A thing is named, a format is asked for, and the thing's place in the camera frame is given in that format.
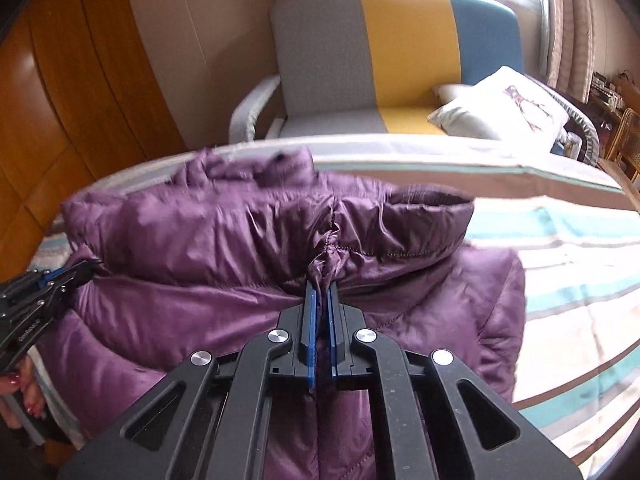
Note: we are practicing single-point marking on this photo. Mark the wooden wardrobe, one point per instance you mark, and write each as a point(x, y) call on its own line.
point(79, 102)

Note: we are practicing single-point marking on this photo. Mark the striped bed cover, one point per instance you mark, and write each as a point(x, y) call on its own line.
point(574, 230)

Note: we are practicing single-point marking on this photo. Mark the beige curtain right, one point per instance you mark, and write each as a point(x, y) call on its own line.
point(570, 59)

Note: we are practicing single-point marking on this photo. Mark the grey yellow blue sofa chair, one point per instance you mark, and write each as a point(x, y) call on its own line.
point(371, 66)

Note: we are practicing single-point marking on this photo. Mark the white printed pillow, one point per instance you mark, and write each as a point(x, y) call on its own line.
point(506, 106)

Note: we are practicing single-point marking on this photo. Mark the wicker wooden chair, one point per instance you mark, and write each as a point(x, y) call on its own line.
point(624, 145)

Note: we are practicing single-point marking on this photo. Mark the cluttered wooden desk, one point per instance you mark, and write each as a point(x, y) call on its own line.
point(617, 93)

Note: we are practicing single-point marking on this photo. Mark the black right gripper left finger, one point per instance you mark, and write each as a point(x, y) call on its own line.
point(208, 418)

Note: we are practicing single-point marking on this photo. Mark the hand with red nails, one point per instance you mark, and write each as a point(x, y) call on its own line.
point(23, 380)

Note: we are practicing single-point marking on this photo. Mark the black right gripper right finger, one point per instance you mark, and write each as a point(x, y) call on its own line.
point(431, 416)

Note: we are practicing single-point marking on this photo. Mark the purple down jacket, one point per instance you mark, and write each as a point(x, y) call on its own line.
point(211, 258)

